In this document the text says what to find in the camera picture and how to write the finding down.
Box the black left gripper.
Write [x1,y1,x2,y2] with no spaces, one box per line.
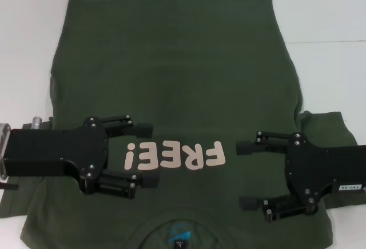
[5,114,160,200]

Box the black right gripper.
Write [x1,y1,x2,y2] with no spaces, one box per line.
[236,130,366,223]

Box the dark green FREE t-shirt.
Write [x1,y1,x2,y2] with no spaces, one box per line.
[0,0,360,249]

